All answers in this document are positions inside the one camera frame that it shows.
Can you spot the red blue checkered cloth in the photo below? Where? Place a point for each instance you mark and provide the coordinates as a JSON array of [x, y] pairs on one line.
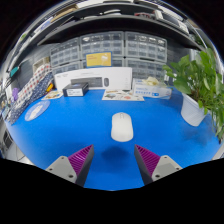
[[33, 83]]

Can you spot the small purple object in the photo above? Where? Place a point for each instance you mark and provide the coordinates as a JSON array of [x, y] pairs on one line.
[[15, 94]]

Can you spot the small yellow object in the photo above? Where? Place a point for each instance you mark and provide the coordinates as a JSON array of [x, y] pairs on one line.
[[50, 87]]

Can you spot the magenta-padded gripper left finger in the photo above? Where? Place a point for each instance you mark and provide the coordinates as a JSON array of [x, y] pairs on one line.
[[71, 168]]

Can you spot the small teal object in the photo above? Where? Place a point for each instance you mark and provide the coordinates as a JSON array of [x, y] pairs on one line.
[[14, 71]]

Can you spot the small colourful sticker sheet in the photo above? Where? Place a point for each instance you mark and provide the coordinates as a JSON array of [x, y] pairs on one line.
[[122, 95]]

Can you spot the green plant in white pot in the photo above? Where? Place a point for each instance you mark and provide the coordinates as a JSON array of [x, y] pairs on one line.
[[196, 83]]

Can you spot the dark shelf unit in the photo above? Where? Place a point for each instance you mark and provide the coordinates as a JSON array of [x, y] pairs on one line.
[[110, 23]]

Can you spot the white computer mouse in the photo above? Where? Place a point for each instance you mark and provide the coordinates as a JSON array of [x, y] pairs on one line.
[[122, 127]]

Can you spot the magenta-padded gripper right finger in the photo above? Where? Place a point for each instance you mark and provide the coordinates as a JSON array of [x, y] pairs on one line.
[[156, 167]]

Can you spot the white and blue tissue box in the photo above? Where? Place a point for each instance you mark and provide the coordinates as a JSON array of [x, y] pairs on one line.
[[151, 90]]

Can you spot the yellow and blue box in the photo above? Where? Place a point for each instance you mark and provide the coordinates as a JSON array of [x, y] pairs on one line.
[[98, 59]]

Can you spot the long white keyboard box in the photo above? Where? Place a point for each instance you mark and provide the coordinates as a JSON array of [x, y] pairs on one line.
[[93, 74]]

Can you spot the white woven basket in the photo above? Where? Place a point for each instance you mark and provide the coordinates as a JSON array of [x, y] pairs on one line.
[[41, 64]]

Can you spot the small black box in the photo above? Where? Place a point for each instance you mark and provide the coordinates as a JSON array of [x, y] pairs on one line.
[[75, 90]]

